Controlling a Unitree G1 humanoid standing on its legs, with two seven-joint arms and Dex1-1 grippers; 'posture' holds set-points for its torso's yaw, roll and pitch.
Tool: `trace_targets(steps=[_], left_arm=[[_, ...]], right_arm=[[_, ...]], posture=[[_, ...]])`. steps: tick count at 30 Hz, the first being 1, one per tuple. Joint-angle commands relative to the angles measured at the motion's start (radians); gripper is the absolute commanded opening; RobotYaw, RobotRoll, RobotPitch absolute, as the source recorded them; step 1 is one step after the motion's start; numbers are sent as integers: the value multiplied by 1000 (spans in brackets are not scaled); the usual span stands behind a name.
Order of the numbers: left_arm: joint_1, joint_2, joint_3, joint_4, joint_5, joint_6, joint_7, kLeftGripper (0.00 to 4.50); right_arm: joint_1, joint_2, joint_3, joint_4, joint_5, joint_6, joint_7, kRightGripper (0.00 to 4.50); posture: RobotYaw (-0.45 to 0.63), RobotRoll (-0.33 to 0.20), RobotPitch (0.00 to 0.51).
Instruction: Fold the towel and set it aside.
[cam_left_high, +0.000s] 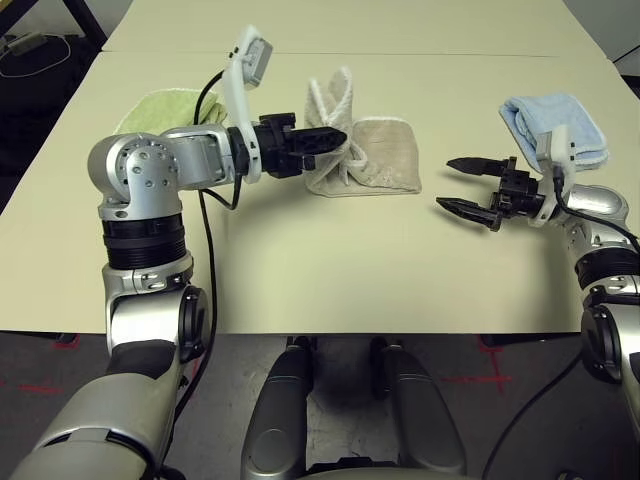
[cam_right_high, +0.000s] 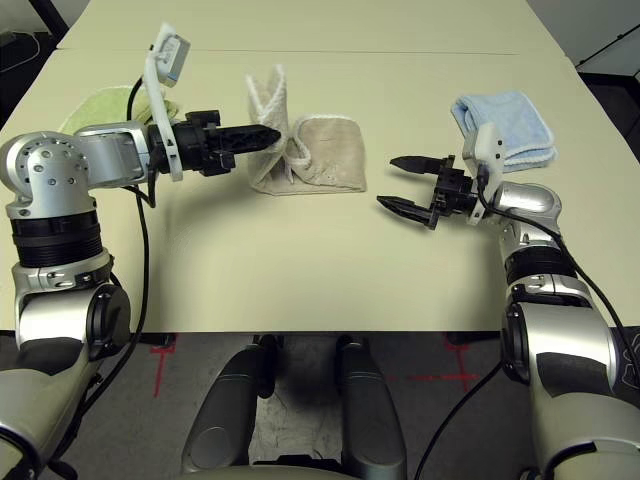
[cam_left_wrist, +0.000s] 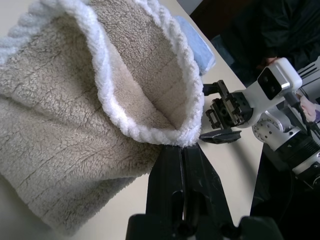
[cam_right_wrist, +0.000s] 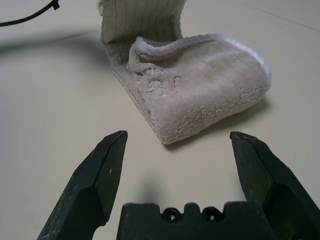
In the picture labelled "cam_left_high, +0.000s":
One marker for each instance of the white power adapter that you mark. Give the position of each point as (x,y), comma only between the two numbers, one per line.
(22,45)

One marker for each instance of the grey robot leg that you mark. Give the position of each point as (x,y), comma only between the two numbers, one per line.
(420,415)
(280,415)

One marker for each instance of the grey robot right leg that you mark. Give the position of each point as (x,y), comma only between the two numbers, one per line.
(420,415)

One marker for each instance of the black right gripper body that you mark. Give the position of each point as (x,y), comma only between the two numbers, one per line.
(517,195)

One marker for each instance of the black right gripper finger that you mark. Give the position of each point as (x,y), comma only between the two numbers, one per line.
(477,166)
(470,212)

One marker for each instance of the green folded towel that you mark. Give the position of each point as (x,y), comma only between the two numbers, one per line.
(150,112)

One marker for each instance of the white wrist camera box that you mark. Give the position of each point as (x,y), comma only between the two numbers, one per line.
(237,100)
(560,145)

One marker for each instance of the side table with black frame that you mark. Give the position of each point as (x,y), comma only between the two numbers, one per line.
(87,22)

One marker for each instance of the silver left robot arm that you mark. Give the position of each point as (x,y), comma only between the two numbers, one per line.
(140,165)

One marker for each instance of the black stand leg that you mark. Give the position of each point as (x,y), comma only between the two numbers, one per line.
(627,52)

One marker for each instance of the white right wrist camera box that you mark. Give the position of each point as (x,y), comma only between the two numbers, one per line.
(560,145)

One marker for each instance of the blue folded towel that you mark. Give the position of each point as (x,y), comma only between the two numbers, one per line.
(550,115)

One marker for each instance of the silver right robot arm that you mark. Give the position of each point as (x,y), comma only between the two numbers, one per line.
(600,200)

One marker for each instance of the black table base bar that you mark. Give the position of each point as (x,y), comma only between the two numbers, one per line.
(65,339)
(515,341)

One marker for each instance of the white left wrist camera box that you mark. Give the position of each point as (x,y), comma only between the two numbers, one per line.
(237,100)

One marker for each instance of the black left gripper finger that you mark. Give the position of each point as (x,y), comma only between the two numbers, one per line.
(317,148)
(320,135)

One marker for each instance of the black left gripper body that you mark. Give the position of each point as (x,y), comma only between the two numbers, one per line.
(275,147)

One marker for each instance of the beige towel with white trim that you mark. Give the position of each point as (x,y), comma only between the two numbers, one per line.
(385,150)

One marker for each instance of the grey robot left leg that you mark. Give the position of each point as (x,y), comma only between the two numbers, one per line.
(280,415)

